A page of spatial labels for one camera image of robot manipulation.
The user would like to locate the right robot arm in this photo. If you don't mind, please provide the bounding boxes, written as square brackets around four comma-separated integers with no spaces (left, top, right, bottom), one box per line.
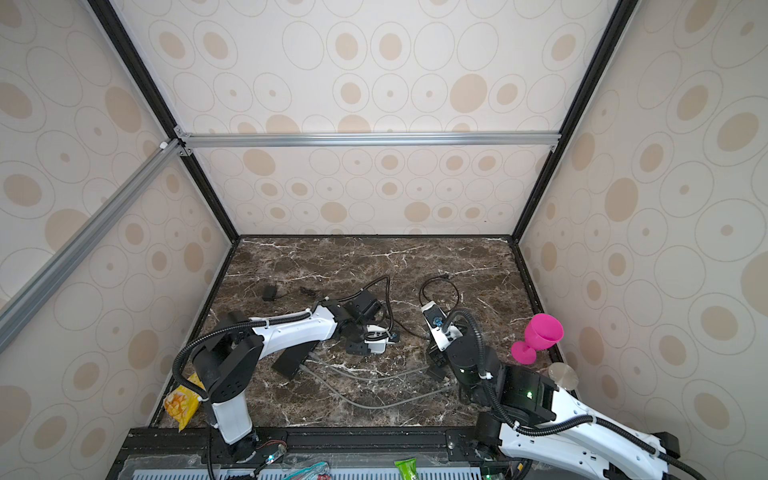
[421,303,702,479]

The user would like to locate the pink plastic goblet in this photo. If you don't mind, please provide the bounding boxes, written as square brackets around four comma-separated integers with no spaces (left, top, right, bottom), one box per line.
[510,313,564,365]

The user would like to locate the grey ethernet cable lower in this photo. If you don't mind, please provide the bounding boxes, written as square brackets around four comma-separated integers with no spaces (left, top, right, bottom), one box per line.
[298,362,463,412]

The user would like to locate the black cable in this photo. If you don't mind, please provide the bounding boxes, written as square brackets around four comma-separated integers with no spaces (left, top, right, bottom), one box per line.
[395,274,461,341]

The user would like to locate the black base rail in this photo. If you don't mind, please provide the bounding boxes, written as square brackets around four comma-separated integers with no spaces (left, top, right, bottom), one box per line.
[115,426,493,464]

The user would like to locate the diagonal aluminium rail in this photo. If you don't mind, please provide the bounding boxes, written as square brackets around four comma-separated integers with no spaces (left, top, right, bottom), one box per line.
[1,139,181,350]

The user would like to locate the black network switch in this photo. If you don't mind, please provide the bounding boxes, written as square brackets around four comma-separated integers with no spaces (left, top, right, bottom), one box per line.
[272,341,318,380]

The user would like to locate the white router box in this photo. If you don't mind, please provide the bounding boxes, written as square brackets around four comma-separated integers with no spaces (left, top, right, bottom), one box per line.
[364,336,389,355]

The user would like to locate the grey ethernet cable upper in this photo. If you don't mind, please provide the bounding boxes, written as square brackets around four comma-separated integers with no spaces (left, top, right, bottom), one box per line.
[305,353,431,383]

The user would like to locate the yellow snack bag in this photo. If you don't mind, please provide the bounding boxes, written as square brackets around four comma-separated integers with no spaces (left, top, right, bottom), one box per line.
[163,386,201,431]

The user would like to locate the grey ethernet cable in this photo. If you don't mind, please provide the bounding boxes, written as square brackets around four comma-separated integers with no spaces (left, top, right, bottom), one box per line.
[298,362,463,412]
[305,353,431,383]

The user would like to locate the horizontal aluminium rail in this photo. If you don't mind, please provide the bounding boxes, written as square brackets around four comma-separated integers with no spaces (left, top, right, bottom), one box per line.
[181,131,560,148]

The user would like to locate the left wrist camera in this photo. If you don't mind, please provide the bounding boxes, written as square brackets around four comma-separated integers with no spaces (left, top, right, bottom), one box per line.
[363,325,400,343]

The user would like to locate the black power adapter with cable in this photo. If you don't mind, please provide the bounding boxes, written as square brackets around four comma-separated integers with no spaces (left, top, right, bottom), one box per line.
[261,283,325,304]

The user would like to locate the glass jar metal lid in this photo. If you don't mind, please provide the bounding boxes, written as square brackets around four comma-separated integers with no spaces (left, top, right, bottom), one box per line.
[547,362,579,391]

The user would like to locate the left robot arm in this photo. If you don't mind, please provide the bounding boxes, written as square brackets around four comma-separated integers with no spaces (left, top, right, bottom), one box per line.
[171,293,391,446]

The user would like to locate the teal patterned item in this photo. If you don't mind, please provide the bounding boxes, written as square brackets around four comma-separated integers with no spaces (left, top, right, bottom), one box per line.
[284,462,330,480]

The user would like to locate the green tube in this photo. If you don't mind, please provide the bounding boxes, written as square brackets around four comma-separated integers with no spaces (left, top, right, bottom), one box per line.
[394,458,420,480]

